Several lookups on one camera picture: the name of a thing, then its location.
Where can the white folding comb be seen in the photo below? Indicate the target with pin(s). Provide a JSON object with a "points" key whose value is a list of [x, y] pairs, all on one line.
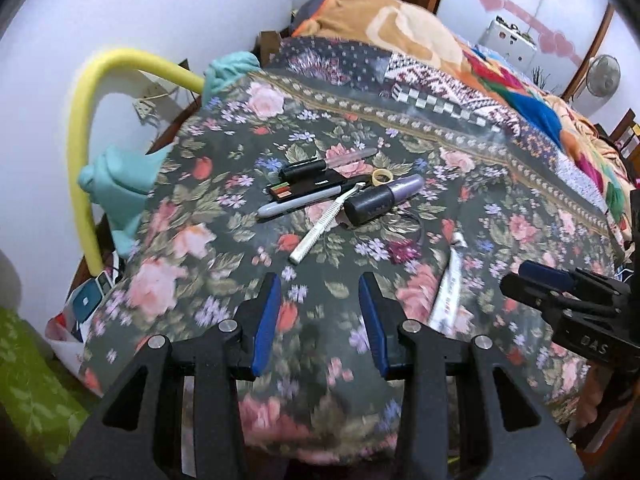
{"points": [[312, 240]]}

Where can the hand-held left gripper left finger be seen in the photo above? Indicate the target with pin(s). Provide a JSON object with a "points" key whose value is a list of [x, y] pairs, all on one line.
{"points": [[267, 325]]}

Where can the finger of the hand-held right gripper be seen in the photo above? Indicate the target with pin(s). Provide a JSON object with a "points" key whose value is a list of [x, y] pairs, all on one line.
{"points": [[542, 275], [522, 292]]}

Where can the wardrobe door with pink hearts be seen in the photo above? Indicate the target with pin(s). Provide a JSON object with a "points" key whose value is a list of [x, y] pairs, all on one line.
{"points": [[565, 5]]}

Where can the white printed shopping bag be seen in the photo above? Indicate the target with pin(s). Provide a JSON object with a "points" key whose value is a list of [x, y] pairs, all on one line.
{"points": [[65, 340]]}

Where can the black makeup palette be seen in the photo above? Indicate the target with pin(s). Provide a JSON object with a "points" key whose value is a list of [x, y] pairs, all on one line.
{"points": [[315, 183]]}

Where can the purple and black bottle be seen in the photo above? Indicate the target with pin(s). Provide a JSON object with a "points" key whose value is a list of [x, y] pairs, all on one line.
{"points": [[385, 200]]}

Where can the white squeeze tube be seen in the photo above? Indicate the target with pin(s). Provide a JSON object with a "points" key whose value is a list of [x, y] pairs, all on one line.
{"points": [[450, 285]]}

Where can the green leaf-patterned cloth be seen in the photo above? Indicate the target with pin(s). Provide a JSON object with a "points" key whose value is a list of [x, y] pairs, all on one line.
{"points": [[35, 390]]}

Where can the yellow foam tube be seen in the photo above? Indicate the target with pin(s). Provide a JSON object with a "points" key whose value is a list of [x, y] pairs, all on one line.
{"points": [[77, 160]]}

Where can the patchwork patterned quilt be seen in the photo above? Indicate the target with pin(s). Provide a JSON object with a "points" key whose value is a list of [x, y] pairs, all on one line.
{"points": [[350, 60]]}

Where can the silver marker pen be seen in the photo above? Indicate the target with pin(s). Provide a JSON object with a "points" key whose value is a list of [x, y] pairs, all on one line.
{"points": [[280, 206]]}

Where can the black cosmetic tube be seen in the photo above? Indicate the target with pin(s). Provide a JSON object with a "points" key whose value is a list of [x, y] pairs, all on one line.
{"points": [[302, 167]]}

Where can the standing fan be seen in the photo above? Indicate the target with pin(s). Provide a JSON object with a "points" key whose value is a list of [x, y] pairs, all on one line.
{"points": [[602, 76]]}

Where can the wall power socket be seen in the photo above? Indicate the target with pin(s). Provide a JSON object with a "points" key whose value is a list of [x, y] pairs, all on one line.
{"points": [[146, 110]]}

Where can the teal plastic rocking toy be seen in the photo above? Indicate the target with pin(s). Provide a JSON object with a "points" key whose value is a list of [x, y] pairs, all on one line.
{"points": [[120, 175]]}

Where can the orange fleece blanket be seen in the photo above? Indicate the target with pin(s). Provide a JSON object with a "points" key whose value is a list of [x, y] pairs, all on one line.
{"points": [[415, 30]]}

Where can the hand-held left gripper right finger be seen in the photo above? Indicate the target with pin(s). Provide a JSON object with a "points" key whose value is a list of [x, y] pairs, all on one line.
{"points": [[374, 325]]}

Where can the white box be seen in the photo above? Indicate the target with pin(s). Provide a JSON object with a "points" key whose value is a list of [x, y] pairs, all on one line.
{"points": [[507, 39]]}

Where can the clear tape roll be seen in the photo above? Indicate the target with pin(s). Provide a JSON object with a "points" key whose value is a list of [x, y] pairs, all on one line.
{"points": [[381, 176]]}

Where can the dark floral blanket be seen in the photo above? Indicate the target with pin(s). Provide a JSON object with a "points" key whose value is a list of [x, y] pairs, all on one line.
{"points": [[225, 270]]}

